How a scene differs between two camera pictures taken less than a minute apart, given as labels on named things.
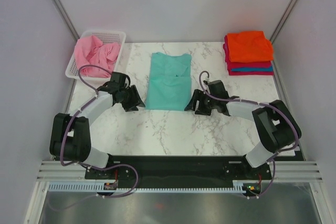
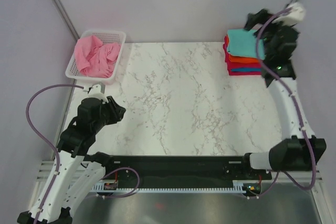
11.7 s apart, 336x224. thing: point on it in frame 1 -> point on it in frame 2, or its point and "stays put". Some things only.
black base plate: [180, 171] stays put
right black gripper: [191, 105] -> [259, 18]
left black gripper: [135, 100] -> [117, 112]
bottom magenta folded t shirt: [230, 73] stays put
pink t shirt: [90, 51] stays put
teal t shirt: [169, 86] -> [242, 42]
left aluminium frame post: [69, 22] stays put
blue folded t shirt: [252, 69] stays put
